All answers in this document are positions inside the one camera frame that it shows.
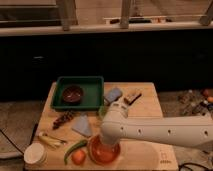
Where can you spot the green chili pepper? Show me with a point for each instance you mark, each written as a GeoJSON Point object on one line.
{"type": "Point", "coordinates": [80, 144]}

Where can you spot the orange tomato toy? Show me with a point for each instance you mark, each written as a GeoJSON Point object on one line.
{"type": "Point", "coordinates": [78, 157]}

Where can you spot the clutter pile right floor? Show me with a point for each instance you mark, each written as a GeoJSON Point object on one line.
{"type": "Point", "coordinates": [196, 102]}

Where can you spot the red bowl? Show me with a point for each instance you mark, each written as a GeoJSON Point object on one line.
{"type": "Point", "coordinates": [100, 153]}

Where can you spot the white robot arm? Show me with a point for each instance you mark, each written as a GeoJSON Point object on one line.
{"type": "Point", "coordinates": [192, 131]}

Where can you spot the dark brown bowl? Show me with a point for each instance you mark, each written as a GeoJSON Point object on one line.
{"type": "Point", "coordinates": [72, 94]}

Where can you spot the yellow banana peel toy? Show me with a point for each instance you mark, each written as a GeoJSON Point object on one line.
{"type": "Point", "coordinates": [51, 141]}

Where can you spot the green plastic tray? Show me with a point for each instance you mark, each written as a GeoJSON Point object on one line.
{"type": "Point", "coordinates": [93, 90]}

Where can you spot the wooden board table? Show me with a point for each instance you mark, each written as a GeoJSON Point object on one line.
{"type": "Point", "coordinates": [134, 156]}

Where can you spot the grey folded cloth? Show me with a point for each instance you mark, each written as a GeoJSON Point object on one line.
{"type": "Point", "coordinates": [82, 126]}

